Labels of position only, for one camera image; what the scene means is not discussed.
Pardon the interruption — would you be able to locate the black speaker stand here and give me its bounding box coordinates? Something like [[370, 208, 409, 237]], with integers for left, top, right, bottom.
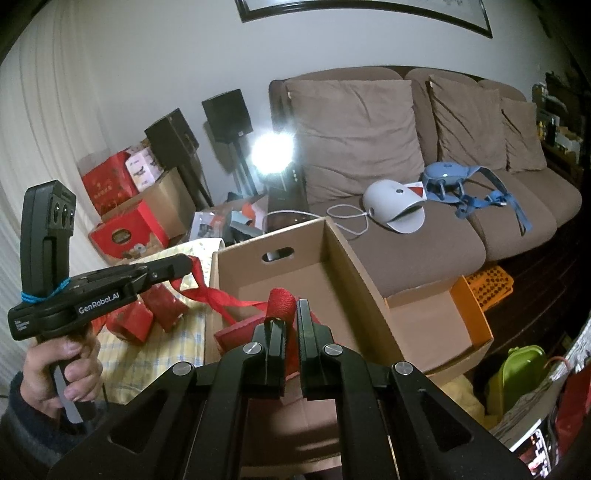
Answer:
[[178, 161, 214, 210], [229, 138, 259, 197]]

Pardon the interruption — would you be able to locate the black tower appliance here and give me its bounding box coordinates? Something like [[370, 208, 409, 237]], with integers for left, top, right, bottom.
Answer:
[[267, 166, 308, 227]]

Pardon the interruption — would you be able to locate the white cable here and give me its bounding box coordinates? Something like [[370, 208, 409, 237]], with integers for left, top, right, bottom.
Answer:
[[267, 203, 370, 237]]

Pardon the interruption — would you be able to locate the black speaker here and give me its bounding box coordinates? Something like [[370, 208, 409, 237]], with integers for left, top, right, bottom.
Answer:
[[202, 89, 254, 144], [144, 108, 200, 169]]

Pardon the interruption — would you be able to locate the framed ink painting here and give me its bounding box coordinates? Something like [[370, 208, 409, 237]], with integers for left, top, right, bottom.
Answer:
[[235, 0, 494, 38]]

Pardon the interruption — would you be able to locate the red gift carton round label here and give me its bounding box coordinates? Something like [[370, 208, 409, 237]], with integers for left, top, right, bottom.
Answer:
[[89, 200, 169, 259]]

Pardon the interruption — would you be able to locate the green plastic container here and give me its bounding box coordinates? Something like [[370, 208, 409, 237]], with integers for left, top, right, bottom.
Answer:
[[482, 344, 548, 416]]

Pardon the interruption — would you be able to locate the small cardboard box orange side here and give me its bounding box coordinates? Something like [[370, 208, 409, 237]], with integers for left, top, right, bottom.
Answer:
[[385, 275, 495, 372]]

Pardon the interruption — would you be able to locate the red tin gold print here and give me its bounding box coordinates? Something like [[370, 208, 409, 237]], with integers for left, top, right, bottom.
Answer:
[[105, 302, 153, 344]]

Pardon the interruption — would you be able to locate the yellow plaid tablecloth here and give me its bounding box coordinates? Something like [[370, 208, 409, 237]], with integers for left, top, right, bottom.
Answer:
[[95, 237, 225, 370]]

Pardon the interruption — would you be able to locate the large brown sofa cushion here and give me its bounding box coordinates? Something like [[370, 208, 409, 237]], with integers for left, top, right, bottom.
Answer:
[[284, 79, 426, 204]]

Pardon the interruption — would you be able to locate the brown cardboard carton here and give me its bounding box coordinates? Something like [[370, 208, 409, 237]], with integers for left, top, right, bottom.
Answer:
[[99, 167, 197, 241]]

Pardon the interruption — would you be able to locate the white dome-shaped device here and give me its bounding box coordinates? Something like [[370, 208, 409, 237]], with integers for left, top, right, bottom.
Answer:
[[361, 179, 426, 234]]

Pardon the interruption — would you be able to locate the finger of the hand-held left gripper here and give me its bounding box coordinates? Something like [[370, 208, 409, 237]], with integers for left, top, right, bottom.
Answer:
[[134, 254, 194, 278], [137, 272, 186, 295]]

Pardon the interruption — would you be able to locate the red gift box white label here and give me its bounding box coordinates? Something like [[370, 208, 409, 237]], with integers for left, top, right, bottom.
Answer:
[[171, 256, 326, 384]]

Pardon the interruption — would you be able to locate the dark cluttered shelf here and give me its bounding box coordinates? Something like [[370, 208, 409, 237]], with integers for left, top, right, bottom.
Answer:
[[531, 71, 591, 185]]

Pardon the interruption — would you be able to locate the blue massager with straps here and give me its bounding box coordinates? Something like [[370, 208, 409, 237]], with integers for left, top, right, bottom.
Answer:
[[421, 161, 533, 236]]

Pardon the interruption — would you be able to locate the person's left hand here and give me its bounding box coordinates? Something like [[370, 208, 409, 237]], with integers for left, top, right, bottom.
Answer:
[[22, 330, 103, 418]]

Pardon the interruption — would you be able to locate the small brown sofa cushion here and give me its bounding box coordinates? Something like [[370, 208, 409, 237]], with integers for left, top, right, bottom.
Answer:
[[500, 97, 548, 174]]

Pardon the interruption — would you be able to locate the red paper bag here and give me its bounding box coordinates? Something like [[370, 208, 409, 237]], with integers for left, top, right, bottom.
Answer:
[[551, 364, 591, 462]]

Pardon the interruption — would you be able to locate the white printed box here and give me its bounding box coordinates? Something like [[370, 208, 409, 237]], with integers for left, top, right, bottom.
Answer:
[[124, 147, 162, 190]]

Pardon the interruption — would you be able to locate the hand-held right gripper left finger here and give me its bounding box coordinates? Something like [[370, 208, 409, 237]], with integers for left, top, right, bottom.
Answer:
[[46, 318, 287, 480]]

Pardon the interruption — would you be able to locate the orange cord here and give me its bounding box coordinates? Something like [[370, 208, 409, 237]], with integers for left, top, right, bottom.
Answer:
[[536, 354, 568, 374]]

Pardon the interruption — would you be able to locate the orange plastic basket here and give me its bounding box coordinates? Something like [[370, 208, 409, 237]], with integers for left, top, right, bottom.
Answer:
[[464, 263, 514, 308]]

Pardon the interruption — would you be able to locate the newspaper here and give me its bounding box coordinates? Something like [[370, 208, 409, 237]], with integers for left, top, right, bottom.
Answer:
[[489, 369, 568, 439]]

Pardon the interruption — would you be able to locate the open box of clutter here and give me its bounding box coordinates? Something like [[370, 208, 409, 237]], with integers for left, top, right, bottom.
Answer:
[[187, 194, 271, 247]]

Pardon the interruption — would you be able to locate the bright lamp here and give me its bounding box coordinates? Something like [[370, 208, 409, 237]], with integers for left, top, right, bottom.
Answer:
[[249, 131, 296, 174]]

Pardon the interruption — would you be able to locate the red foil packet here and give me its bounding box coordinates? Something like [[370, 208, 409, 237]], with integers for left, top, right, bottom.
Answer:
[[143, 284, 185, 333]]

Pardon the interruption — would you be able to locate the large cardboard box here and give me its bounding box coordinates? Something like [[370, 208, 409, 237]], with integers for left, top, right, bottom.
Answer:
[[203, 216, 437, 478]]

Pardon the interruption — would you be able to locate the white curtain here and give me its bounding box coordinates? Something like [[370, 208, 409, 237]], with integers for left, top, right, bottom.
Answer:
[[0, 28, 153, 370]]

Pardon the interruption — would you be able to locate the brown sofa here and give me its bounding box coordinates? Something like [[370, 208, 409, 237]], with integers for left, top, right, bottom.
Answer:
[[269, 67, 583, 296]]

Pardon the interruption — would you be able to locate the red gift carton gold print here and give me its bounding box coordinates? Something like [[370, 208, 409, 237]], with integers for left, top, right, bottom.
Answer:
[[78, 151, 139, 215]]

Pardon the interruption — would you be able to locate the medium brown sofa cushion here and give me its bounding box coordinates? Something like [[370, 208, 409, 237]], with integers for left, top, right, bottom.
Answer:
[[427, 75, 506, 171]]

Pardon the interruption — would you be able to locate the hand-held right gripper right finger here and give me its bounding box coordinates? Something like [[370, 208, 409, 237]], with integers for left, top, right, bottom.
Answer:
[[297, 298, 532, 480]]

